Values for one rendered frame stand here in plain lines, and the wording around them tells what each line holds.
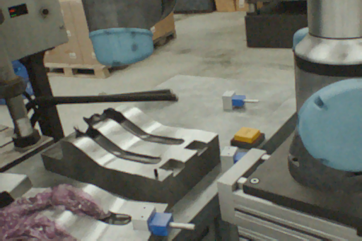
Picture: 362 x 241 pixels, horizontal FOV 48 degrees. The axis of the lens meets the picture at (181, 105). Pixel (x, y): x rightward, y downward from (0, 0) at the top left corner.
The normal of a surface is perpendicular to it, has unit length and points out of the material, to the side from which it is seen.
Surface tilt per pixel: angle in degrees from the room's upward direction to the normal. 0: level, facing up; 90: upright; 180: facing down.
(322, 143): 97
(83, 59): 91
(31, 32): 90
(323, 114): 97
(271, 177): 0
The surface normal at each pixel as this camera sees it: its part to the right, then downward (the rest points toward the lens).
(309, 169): -0.76, 0.06
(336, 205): -0.15, -0.92
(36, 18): 0.80, 0.11
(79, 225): 0.32, -0.81
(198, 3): -0.54, 0.40
